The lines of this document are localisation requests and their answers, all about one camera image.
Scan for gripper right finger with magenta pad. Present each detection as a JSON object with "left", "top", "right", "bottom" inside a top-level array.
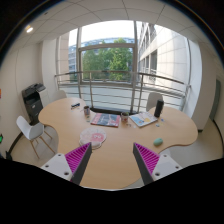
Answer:
[{"left": 133, "top": 143, "right": 182, "bottom": 185}]

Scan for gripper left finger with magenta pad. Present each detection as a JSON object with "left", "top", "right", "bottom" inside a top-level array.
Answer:
[{"left": 42, "top": 143, "right": 92, "bottom": 185}]

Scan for mint green computer mouse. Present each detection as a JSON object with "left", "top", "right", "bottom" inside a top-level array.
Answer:
[{"left": 153, "top": 138, "right": 163, "bottom": 146}]

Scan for round white pink mouse pad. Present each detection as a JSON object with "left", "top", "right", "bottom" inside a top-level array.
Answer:
[{"left": 79, "top": 127, "right": 107, "bottom": 149}]

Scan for light blue magazine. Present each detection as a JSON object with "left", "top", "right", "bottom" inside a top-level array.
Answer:
[{"left": 130, "top": 112, "right": 157, "bottom": 127}]

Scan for white chair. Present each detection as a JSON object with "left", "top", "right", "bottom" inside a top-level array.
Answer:
[
  {"left": 51, "top": 90, "right": 67, "bottom": 102},
  {"left": 16, "top": 116, "right": 53, "bottom": 156},
  {"left": 146, "top": 92, "right": 163, "bottom": 111}
]

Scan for red magazine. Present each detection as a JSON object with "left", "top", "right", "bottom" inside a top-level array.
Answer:
[{"left": 91, "top": 113, "right": 120, "bottom": 127}]

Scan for dark mug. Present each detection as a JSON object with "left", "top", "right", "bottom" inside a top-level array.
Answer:
[{"left": 83, "top": 106, "right": 90, "bottom": 116}]

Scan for white red mug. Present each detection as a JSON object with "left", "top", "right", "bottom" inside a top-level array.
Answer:
[{"left": 121, "top": 112, "right": 129, "bottom": 122}]

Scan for black sunglasses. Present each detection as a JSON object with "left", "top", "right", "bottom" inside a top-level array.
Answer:
[{"left": 71, "top": 103, "right": 80, "bottom": 109}]

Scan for black cylindrical speaker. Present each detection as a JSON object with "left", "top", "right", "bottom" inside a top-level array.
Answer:
[{"left": 154, "top": 99, "right": 164, "bottom": 118}]

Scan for white chair far right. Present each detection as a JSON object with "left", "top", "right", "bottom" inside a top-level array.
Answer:
[{"left": 146, "top": 92, "right": 163, "bottom": 111}]

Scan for white chair far left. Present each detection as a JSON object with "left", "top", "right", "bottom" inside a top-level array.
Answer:
[{"left": 51, "top": 90, "right": 67, "bottom": 102}]

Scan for black printer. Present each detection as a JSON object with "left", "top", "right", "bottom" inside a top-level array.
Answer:
[{"left": 22, "top": 83, "right": 46, "bottom": 125}]

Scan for metal window railing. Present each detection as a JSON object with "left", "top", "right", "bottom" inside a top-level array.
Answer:
[{"left": 55, "top": 70, "right": 190, "bottom": 113}]

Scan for ceiling light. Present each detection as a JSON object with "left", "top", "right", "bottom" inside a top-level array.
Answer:
[{"left": 25, "top": 26, "right": 33, "bottom": 33}]

